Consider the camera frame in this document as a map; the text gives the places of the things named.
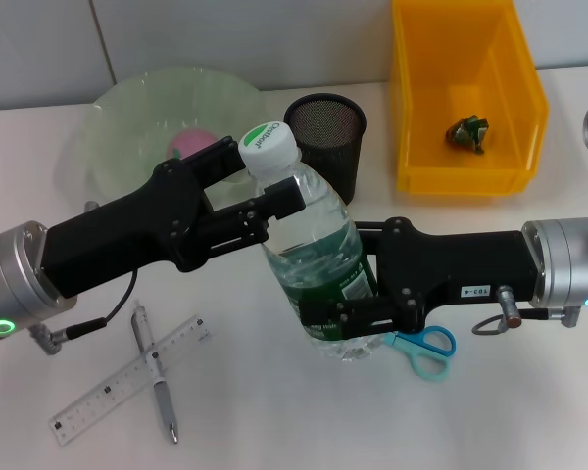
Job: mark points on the pale green wavy fruit plate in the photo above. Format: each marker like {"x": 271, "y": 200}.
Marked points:
{"x": 127, "y": 112}

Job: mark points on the silver ballpoint pen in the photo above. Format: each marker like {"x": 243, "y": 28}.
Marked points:
{"x": 164, "y": 401}

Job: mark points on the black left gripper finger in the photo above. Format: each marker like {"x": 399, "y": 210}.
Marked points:
{"x": 284, "y": 198}

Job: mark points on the black mesh pen holder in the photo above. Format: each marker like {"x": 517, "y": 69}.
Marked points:
{"x": 333, "y": 127}

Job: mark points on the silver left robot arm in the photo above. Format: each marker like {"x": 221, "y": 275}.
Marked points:
{"x": 10, "y": 274}

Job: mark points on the pink toy peach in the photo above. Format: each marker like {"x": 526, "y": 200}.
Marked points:
{"x": 191, "y": 142}

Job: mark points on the blue safety scissors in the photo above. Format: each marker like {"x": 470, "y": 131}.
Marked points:
{"x": 406, "y": 343}

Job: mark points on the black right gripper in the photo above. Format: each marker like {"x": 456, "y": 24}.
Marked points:
{"x": 446, "y": 264}

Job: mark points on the clear plastic ruler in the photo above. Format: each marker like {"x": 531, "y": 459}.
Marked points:
{"x": 103, "y": 394}

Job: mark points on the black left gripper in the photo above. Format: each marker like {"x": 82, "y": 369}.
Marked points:
{"x": 108, "y": 235}

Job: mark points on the green plastic wrapper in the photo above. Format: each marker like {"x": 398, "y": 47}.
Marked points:
{"x": 468, "y": 132}

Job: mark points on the yellow plastic bin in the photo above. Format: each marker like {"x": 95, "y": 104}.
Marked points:
{"x": 421, "y": 98}

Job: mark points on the clear green-label water bottle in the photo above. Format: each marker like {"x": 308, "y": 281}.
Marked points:
{"x": 313, "y": 210}

